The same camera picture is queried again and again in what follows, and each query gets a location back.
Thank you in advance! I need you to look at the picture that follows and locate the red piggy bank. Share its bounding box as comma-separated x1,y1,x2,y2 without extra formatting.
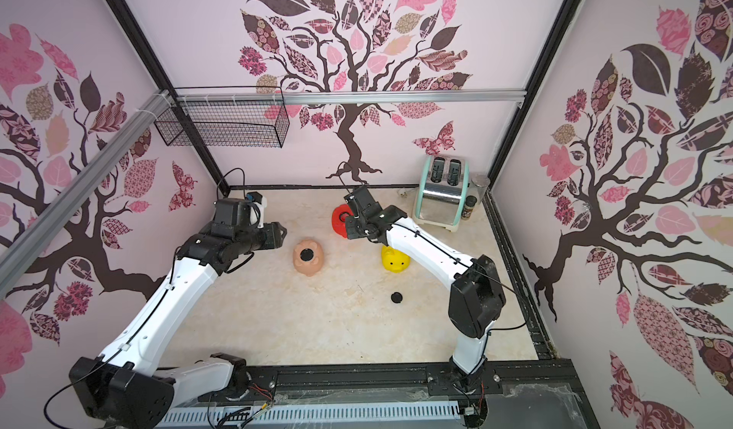
331,205,352,238

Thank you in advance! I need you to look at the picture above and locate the yellow piggy bank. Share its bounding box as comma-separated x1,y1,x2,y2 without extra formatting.
381,246,410,274

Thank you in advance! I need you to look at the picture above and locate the peach piggy bank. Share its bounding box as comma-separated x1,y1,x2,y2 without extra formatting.
293,239,325,277

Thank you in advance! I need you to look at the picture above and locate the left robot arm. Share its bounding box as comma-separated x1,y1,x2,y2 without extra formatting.
69,222,287,428

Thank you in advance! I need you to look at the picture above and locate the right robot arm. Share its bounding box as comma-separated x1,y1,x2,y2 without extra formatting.
345,186,506,379

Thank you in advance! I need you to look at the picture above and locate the mint chrome toaster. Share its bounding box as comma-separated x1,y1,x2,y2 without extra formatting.
412,155,469,232

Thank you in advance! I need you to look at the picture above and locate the glass jar behind toaster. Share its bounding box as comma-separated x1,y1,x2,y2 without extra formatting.
461,173,491,221

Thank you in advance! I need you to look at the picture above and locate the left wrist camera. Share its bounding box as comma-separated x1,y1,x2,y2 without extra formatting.
211,192,267,239

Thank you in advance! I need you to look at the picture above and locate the black wire basket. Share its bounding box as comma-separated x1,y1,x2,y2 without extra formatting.
155,85,290,148

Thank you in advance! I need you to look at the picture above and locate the back aluminium rail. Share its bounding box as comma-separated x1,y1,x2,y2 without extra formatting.
176,89,527,105

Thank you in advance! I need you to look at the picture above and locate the aluminium rail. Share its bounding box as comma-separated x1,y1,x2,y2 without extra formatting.
176,89,527,105
1,90,172,297

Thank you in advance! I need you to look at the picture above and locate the white slotted cable duct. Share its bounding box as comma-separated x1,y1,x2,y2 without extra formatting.
158,401,463,428

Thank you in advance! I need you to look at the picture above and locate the left aluminium rail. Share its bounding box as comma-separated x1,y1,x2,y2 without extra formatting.
1,90,172,297

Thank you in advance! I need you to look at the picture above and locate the black base frame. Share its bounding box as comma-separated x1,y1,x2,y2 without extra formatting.
102,358,602,429

